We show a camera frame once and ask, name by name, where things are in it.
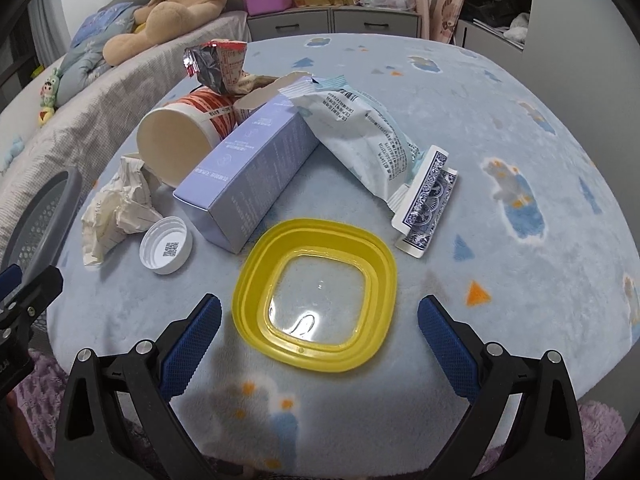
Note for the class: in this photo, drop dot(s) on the grey perforated trash bin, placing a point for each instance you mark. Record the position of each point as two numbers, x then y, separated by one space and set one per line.
39 236

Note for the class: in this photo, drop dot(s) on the lavender cardboard box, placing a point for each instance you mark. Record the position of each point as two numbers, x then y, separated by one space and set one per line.
235 185

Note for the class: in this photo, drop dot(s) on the blue folded quilt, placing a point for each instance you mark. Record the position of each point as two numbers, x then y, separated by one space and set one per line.
84 61

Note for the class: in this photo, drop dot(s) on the torn brown cardboard piece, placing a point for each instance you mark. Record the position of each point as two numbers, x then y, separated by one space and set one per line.
247 105

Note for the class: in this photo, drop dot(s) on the blue playing card pack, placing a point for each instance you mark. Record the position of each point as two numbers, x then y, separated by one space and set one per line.
421 205

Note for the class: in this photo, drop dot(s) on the white paper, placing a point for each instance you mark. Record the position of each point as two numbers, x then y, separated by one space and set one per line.
121 208

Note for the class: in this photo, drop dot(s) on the grey drawer cabinet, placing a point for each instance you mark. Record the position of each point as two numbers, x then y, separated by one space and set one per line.
335 20

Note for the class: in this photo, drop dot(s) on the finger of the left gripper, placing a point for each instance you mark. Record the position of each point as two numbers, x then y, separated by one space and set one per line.
10 279
34 298

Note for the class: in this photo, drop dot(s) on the light blue patterned blanket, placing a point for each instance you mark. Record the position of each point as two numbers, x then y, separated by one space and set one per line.
532 251

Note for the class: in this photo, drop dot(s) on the red silver snack wrapper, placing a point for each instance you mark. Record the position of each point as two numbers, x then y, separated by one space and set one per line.
218 64

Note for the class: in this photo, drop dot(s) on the large tan teddy bear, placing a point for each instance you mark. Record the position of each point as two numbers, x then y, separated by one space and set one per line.
161 21

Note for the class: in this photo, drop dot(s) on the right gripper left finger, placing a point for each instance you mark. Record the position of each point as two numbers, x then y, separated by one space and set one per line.
92 440

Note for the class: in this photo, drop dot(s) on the grey checked bed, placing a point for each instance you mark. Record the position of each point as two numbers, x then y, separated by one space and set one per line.
86 132

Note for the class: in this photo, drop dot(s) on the light blue wipes packet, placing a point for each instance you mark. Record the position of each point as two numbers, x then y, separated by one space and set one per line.
360 133

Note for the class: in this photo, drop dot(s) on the red white paper cup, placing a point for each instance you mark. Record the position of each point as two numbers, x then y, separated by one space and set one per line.
174 138

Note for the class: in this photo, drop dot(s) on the small green doll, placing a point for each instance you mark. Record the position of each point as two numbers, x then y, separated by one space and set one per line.
48 95

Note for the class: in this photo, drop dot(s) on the white bottle cap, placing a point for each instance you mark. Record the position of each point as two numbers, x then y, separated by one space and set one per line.
166 246

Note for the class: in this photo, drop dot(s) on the pink rolled mats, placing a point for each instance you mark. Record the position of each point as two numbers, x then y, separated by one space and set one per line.
439 18

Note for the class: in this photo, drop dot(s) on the purple fluffy rug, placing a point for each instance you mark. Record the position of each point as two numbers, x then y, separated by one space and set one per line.
39 397

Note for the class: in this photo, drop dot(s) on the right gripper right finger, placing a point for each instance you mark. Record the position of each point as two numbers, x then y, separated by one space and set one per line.
545 440

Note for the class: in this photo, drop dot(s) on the yellow plastic container lid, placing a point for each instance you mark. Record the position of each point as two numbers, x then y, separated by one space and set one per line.
317 295

